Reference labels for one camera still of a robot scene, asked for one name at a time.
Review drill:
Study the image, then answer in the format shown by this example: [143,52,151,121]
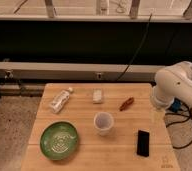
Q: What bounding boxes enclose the green ceramic plate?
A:
[40,121,79,160]

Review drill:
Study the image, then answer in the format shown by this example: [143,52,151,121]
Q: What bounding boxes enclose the black floor cables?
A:
[164,101,192,150]

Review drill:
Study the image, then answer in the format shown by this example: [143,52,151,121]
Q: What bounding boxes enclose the brown sausage toy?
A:
[119,97,134,111]

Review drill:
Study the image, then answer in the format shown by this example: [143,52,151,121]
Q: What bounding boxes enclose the white plastic cup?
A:
[93,112,114,136]

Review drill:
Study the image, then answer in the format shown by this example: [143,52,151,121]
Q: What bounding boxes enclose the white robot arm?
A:
[151,61,192,109]

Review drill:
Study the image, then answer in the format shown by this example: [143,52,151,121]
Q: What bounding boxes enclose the wall power outlet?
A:
[96,72,103,80]

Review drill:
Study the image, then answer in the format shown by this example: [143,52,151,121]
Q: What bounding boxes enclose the white plastic bottle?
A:
[49,87,73,113]

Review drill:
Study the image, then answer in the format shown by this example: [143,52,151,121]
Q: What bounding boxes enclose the black hanging cable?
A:
[115,13,154,82]

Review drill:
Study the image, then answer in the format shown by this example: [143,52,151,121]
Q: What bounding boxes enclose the blue power adapter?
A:
[170,99,181,112]

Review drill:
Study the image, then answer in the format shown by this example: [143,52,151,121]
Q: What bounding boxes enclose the white sponge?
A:
[93,89,103,104]

